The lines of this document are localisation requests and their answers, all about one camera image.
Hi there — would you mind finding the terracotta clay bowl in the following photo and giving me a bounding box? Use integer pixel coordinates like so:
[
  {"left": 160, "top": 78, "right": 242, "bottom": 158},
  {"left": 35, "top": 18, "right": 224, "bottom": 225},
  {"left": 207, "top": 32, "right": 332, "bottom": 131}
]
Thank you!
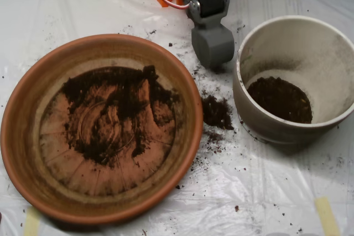
[{"left": 0, "top": 33, "right": 205, "bottom": 226}]

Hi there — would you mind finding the white plastic sheet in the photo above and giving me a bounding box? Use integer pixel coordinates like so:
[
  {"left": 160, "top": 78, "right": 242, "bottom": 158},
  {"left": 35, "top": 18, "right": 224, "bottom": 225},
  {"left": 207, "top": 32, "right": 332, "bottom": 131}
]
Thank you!
[{"left": 0, "top": 0, "right": 354, "bottom": 236}]

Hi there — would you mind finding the white ceramic pot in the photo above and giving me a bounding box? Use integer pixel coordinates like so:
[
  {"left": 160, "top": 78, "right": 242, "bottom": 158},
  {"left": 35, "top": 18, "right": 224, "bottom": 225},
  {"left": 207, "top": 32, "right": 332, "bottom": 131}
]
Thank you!
[{"left": 232, "top": 14, "right": 354, "bottom": 151}]

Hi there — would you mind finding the spilled dark soil heap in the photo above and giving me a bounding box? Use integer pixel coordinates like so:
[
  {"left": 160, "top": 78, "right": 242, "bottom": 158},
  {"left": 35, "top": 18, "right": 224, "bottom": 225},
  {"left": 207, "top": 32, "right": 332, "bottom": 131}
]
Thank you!
[{"left": 201, "top": 95, "right": 235, "bottom": 131}]

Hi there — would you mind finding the beige masking tape strip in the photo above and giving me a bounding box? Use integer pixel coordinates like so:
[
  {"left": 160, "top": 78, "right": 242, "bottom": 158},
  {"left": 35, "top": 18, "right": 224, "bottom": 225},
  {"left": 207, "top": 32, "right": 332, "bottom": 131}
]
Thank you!
[
  {"left": 314, "top": 196, "right": 341, "bottom": 236},
  {"left": 22, "top": 207, "right": 41, "bottom": 236}
]

